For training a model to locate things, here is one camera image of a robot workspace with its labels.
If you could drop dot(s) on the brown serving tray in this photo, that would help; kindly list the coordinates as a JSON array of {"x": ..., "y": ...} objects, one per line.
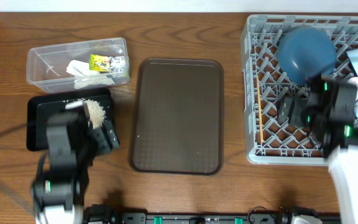
[{"x": 178, "y": 124}]

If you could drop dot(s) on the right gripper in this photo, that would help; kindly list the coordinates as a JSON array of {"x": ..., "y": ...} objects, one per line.
[{"x": 298, "y": 105}]

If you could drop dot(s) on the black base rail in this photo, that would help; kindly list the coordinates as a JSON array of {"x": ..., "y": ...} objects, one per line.
[{"x": 258, "y": 215}]

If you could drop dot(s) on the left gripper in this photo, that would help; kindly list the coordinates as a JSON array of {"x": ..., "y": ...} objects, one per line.
[{"x": 106, "y": 144}]

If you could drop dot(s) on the black plastic bin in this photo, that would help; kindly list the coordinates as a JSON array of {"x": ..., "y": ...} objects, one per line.
[{"x": 40, "y": 108}]

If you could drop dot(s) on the clear plastic bin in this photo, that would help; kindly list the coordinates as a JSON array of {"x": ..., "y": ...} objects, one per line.
[{"x": 46, "y": 66}]

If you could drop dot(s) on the yellow green snack wrapper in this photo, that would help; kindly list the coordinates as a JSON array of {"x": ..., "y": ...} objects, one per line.
[{"x": 106, "y": 64}]

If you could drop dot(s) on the spilled white rice pile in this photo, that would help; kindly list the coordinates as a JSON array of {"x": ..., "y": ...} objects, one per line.
[{"x": 97, "y": 113}]

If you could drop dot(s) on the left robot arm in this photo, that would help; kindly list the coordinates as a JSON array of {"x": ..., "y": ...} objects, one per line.
[{"x": 61, "y": 179}]

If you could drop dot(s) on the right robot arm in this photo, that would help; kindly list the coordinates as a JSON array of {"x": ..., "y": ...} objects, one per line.
[{"x": 328, "y": 112}]

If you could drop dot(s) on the white tissue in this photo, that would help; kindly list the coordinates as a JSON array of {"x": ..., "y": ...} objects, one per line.
[{"x": 84, "y": 77}]

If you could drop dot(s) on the grey dishwasher rack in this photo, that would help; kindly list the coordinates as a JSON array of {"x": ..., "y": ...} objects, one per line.
[{"x": 285, "y": 144}]

